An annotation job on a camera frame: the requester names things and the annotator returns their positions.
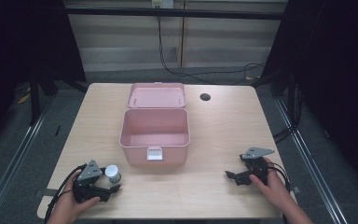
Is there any person's right hand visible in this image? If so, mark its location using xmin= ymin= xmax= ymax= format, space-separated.
xmin=249 ymin=157 xmax=293 ymax=212

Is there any black curtain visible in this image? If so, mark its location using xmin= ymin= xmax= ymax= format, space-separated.
xmin=0 ymin=0 xmax=88 ymax=157
xmin=260 ymin=0 xmax=358 ymax=197

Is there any black cable bundle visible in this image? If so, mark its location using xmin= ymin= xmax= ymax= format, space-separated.
xmin=272 ymin=83 xmax=304 ymax=145

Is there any small white-capped jar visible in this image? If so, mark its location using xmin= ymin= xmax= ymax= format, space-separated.
xmin=104 ymin=164 xmax=122 ymax=184

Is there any person's left hand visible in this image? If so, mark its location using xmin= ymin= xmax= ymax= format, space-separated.
xmin=46 ymin=170 xmax=102 ymax=224

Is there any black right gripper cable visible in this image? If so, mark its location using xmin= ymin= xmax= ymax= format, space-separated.
xmin=268 ymin=161 xmax=292 ymax=192

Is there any black cable on floor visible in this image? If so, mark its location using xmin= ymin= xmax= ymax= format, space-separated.
xmin=157 ymin=16 xmax=267 ymax=86

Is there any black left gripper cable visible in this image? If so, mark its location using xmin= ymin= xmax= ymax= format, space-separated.
xmin=44 ymin=163 xmax=89 ymax=224

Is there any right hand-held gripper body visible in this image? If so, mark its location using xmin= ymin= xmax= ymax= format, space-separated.
xmin=240 ymin=147 xmax=276 ymax=185

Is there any white wall socket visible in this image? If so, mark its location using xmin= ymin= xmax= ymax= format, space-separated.
xmin=151 ymin=0 xmax=175 ymax=9

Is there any metal floor rail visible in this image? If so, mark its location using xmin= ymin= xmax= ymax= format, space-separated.
xmin=274 ymin=98 xmax=352 ymax=224
xmin=0 ymin=102 xmax=54 ymax=224

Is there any black horizontal bar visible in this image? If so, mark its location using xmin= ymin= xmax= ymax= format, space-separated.
xmin=64 ymin=7 xmax=288 ymax=21

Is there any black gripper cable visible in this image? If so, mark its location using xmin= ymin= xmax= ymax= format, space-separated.
xmin=268 ymin=161 xmax=292 ymax=192
xmin=44 ymin=163 xmax=89 ymax=224

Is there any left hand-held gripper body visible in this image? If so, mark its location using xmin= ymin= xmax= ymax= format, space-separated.
xmin=72 ymin=160 xmax=112 ymax=204

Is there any pink plastic storage box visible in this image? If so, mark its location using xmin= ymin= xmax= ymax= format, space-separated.
xmin=118 ymin=81 xmax=191 ymax=166

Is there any black metal stand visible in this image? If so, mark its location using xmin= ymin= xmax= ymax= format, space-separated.
xmin=250 ymin=68 xmax=296 ymax=122
xmin=27 ymin=71 xmax=59 ymax=127

